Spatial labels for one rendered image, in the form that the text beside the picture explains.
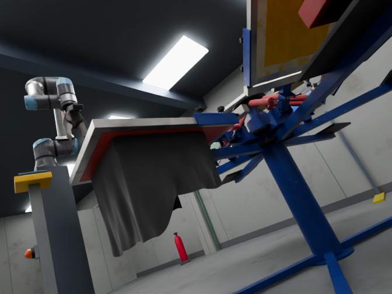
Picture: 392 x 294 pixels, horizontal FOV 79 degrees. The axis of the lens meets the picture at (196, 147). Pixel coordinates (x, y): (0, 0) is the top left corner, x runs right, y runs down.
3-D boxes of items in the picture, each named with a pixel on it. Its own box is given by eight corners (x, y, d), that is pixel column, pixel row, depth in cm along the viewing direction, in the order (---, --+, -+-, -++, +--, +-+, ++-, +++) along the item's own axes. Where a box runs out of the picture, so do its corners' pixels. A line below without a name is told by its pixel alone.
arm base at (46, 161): (31, 177, 156) (28, 164, 159) (56, 175, 168) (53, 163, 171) (38, 167, 148) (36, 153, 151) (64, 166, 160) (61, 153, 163)
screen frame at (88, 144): (94, 128, 86) (92, 119, 87) (70, 186, 127) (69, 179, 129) (238, 122, 136) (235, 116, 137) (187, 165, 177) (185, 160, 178)
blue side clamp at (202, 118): (199, 124, 115) (193, 112, 118) (193, 129, 119) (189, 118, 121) (240, 122, 134) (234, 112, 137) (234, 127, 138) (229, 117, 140)
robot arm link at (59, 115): (54, 155, 173) (41, 76, 159) (77, 151, 181) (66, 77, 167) (56, 159, 163) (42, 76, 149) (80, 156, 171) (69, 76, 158)
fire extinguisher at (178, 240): (194, 259, 533) (184, 228, 555) (185, 264, 509) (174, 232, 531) (185, 262, 549) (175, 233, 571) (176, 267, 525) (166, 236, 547)
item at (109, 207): (144, 243, 82) (113, 136, 96) (109, 261, 114) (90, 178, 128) (153, 240, 84) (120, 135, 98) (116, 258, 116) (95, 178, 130)
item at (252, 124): (347, 263, 141) (248, 83, 184) (293, 271, 169) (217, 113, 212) (368, 241, 166) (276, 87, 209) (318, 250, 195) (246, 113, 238)
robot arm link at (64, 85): (72, 86, 131) (72, 76, 124) (76, 103, 127) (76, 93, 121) (55, 87, 127) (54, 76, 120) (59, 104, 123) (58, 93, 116)
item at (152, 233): (150, 239, 84) (118, 136, 98) (146, 241, 87) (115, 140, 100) (236, 206, 113) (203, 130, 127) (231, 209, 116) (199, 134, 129)
